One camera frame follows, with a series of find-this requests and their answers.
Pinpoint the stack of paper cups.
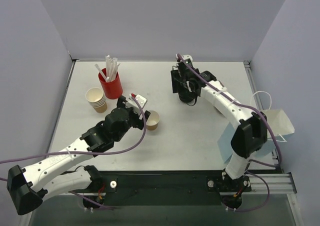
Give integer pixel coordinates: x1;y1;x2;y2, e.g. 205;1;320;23
85;87;108;113

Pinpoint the stack of black lids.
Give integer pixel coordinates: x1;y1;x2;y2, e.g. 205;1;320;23
178;92;198;104

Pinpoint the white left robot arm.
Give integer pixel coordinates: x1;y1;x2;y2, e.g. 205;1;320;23
6;94;150;216

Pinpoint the bundle of wrapped straws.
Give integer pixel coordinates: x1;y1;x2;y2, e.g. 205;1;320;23
94;55;120;83

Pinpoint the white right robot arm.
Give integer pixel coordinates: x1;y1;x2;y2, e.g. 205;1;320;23
170;59;268;190

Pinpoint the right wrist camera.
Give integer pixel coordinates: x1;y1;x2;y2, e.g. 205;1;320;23
175;53;193;64

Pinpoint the brown paper coffee cup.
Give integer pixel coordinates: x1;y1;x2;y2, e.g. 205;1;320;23
146;110;160;131

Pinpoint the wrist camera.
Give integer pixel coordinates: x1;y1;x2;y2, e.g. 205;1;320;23
175;53;193;64
125;93;148;112

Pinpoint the white and blue paper bag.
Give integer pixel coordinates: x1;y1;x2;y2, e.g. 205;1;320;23
216;89;296;164

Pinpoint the aluminium frame rail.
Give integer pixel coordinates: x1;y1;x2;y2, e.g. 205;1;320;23
243;60;297;195

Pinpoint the red ribbed straw cup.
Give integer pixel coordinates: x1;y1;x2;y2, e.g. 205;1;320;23
98;73;123;100

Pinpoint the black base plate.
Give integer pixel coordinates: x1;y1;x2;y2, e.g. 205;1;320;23
71;170;251;207

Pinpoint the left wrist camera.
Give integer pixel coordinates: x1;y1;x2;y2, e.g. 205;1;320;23
125;93;148;112

